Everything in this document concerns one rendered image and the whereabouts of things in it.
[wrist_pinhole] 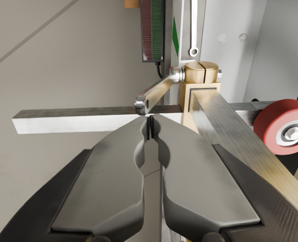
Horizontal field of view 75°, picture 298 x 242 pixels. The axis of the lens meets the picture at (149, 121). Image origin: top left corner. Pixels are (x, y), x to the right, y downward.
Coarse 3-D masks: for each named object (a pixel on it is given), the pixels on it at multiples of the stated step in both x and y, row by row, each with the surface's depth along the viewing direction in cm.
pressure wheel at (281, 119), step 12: (264, 108) 29; (276, 108) 27; (288, 108) 26; (264, 120) 28; (276, 120) 26; (288, 120) 26; (264, 132) 27; (276, 132) 27; (288, 132) 27; (276, 144) 28; (288, 144) 28
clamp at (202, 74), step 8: (184, 64) 29; (192, 64) 28; (200, 64) 29; (208, 64) 28; (216, 64) 28; (192, 72) 27; (200, 72) 26; (208, 72) 26; (216, 72) 27; (184, 80) 28; (192, 80) 27; (200, 80) 27; (208, 80) 27; (216, 80) 28; (184, 88) 28; (192, 88) 27; (200, 88) 27; (208, 88) 27; (216, 88) 27; (184, 96) 28; (184, 104) 29; (184, 112) 29; (184, 120) 30; (192, 120) 30; (192, 128) 31
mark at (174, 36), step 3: (174, 21) 35; (174, 24) 35; (174, 27) 35; (174, 30) 35; (174, 33) 35; (174, 36) 35; (174, 39) 35; (177, 39) 33; (174, 42) 36; (177, 42) 32; (174, 45) 36; (177, 45) 33; (177, 48) 33; (177, 51) 33; (177, 54) 33
